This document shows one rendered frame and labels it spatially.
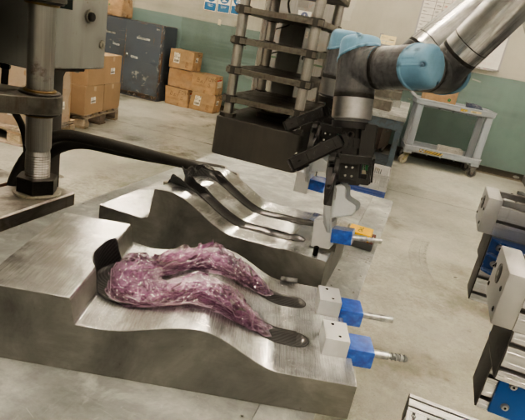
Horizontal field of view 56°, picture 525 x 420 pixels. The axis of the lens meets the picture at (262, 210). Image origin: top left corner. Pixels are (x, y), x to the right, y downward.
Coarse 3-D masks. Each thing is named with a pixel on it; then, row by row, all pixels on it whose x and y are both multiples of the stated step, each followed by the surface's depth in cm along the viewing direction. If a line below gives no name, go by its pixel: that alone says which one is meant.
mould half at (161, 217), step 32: (160, 192) 100; (192, 192) 102; (224, 192) 110; (256, 192) 121; (160, 224) 102; (192, 224) 99; (224, 224) 100; (288, 224) 107; (256, 256) 96; (288, 256) 94; (320, 256) 93
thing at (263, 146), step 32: (288, 0) 583; (320, 0) 454; (288, 32) 592; (288, 64) 602; (224, 96) 505; (256, 96) 543; (288, 96) 603; (224, 128) 511; (256, 128) 501; (256, 160) 510
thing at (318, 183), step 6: (300, 174) 124; (312, 174) 126; (300, 180) 124; (312, 180) 124; (318, 180) 124; (324, 180) 125; (294, 186) 125; (300, 186) 125; (306, 186) 124; (312, 186) 124; (318, 186) 124; (324, 186) 123; (306, 192) 125
